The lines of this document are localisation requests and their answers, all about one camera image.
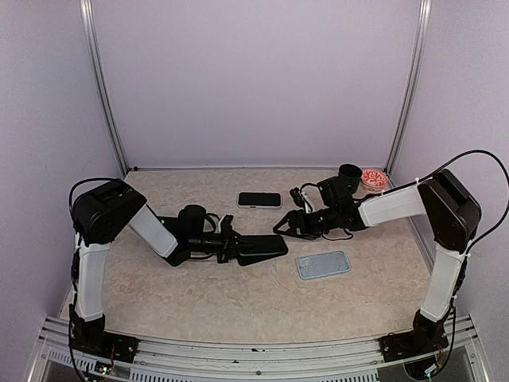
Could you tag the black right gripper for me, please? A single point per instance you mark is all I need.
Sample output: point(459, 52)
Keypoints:
point(305, 228)

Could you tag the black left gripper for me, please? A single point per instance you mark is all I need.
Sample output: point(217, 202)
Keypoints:
point(230, 245)

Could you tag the black phone case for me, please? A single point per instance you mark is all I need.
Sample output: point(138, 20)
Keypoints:
point(257, 248)

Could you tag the light blue phone case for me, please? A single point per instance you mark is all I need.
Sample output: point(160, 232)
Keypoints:
point(322, 265)

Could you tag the green edged smartphone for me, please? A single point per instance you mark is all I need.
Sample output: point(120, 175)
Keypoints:
point(271, 245)

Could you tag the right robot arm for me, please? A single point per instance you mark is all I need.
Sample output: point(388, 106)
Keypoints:
point(453, 215)

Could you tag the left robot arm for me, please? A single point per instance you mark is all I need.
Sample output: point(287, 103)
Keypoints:
point(102, 213)

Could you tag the dark green mug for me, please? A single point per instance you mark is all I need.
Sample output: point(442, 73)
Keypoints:
point(351, 176)

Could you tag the red white patterned bowl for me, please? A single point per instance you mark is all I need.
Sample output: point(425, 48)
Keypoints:
point(374, 180)

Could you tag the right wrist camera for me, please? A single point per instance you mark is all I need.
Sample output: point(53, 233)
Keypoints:
point(301, 199)

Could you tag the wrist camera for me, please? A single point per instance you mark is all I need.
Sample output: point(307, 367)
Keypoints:
point(301, 199)
point(225, 224)

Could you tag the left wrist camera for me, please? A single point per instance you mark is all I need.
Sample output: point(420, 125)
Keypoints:
point(225, 224)

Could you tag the front aluminium rail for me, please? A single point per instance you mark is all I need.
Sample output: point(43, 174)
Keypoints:
point(160, 359)

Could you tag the right aluminium frame post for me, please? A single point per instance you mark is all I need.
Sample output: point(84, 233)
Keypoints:
point(424, 13)

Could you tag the aluminium frame post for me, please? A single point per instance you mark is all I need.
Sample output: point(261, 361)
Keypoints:
point(424, 13)
point(87, 15)

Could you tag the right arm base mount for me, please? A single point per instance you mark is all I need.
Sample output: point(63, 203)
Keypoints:
point(425, 337)

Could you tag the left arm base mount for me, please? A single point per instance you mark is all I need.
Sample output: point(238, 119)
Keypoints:
point(111, 346)

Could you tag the left aluminium frame post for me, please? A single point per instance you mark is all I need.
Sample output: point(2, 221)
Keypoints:
point(87, 15)

